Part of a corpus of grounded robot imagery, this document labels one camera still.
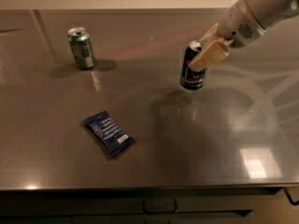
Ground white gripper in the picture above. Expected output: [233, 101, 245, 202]
[188, 0, 265, 72]

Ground blue pepsi can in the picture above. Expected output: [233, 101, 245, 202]
[179, 40, 207, 91]

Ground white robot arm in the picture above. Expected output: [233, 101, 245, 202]
[189, 0, 299, 72]

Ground green soda can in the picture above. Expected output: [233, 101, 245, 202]
[67, 27, 95, 70]

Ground blue rxbar blueberry wrapper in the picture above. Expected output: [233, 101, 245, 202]
[82, 111, 134, 157]

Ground black drawer handle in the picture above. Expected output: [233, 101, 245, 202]
[142, 198, 178, 216]

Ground black cable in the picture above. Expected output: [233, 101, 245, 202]
[283, 187, 299, 206]

